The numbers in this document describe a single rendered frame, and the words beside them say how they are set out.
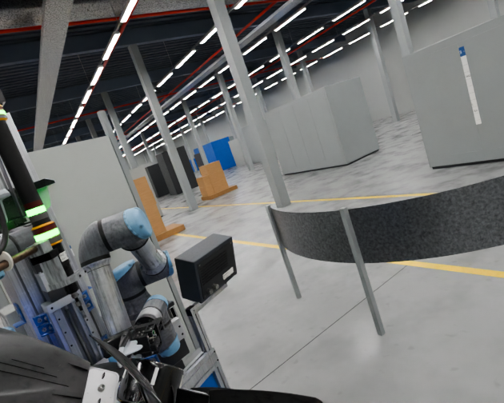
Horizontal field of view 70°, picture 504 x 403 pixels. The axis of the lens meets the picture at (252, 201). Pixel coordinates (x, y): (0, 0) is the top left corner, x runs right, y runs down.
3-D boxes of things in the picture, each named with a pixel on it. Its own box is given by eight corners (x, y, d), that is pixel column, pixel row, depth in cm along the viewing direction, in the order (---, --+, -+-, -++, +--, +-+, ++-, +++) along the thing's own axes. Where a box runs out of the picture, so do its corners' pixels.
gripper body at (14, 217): (38, 220, 78) (7, 230, 83) (21, 182, 77) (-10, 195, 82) (3, 233, 71) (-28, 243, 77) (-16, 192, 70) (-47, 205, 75)
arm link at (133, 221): (140, 266, 169) (94, 213, 121) (171, 254, 172) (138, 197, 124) (147, 289, 164) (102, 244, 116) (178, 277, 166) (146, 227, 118)
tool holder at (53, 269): (71, 286, 69) (50, 239, 67) (37, 298, 69) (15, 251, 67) (91, 269, 77) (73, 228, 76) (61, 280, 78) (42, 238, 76)
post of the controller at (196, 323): (207, 353, 145) (190, 309, 142) (202, 352, 147) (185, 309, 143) (212, 348, 147) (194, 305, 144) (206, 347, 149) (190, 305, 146)
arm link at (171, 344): (150, 354, 125) (138, 326, 123) (182, 341, 127) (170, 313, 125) (150, 366, 117) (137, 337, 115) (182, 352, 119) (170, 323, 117)
